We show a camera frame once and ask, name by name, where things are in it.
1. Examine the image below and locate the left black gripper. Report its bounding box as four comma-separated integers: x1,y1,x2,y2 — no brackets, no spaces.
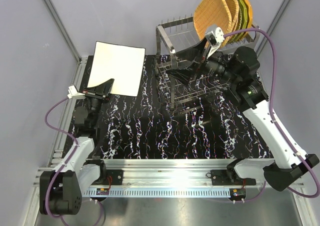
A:
82,78,114,127

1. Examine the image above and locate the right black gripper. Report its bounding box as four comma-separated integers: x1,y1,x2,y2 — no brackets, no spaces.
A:
166,36,240,87

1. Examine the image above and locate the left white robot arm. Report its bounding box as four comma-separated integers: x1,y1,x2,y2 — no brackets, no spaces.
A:
39,78,114,218

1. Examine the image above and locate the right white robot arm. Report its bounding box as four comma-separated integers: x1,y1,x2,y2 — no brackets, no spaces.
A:
167,39,320,192

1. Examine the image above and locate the woven bamboo tray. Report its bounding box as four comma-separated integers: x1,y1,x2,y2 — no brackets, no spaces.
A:
225,0,240,32
193,0,232,40

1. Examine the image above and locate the green scalloped plate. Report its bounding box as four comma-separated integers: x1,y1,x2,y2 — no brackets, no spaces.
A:
230,0,244,43
238,0,248,41

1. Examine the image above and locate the orange scalloped plate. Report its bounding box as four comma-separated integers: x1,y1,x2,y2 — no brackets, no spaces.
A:
243,0,253,28

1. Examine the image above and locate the steel wire dish rack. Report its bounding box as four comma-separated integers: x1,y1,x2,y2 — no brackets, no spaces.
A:
154,17,260,115

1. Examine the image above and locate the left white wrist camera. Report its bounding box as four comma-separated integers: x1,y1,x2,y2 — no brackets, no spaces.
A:
67,85,85,99

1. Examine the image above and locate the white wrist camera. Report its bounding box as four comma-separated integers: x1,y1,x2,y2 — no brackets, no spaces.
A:
67,85,85,99
204,24,225,59

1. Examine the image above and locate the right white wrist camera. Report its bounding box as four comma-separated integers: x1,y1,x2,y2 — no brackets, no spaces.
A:
204,24,225,59

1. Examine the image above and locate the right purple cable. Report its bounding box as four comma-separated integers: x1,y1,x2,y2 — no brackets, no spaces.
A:
223,28,317,203

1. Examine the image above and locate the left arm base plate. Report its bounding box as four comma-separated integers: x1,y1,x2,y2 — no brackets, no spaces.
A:
100,170,124,186

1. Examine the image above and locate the slotted cable duct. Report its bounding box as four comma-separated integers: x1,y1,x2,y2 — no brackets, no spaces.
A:
82,187,231,198

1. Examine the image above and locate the aluminium mounting rail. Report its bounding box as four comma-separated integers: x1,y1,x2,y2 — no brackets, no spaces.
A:
88,159,234,189

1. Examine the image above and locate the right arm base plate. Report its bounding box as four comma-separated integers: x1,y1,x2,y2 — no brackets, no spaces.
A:
206,169,257,186

